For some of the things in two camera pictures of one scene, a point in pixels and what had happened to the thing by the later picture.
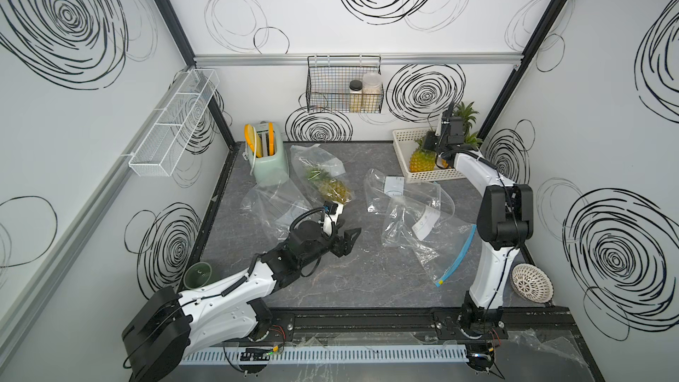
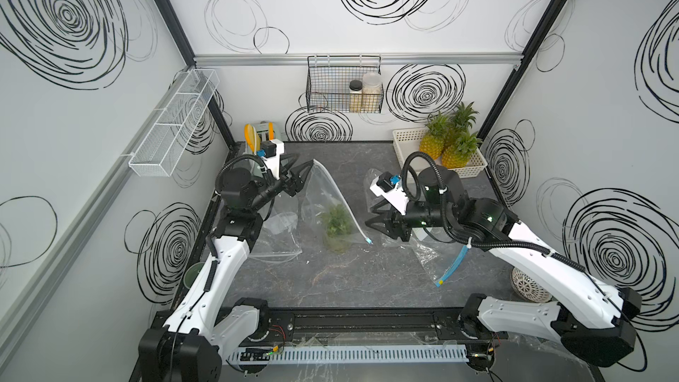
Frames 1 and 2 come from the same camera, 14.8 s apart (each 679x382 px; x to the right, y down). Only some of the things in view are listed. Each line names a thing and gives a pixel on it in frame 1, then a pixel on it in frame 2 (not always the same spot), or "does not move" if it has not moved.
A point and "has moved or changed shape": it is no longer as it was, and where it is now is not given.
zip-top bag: [324, 173] has moved or changed shape
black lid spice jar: [355, 97] does not move
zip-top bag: [277, 205] has moved or changed shape
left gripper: [345, 245] → [293, 185]
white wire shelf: [159, 152] does not move
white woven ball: [531, 283] does not move
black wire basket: [344, 84] does not move
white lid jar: [372, 93] does not move
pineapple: [421, 159] has moved or changed shape
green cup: [197, 275] does not move
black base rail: [547, 328] does not move
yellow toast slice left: [254, 141] does not move
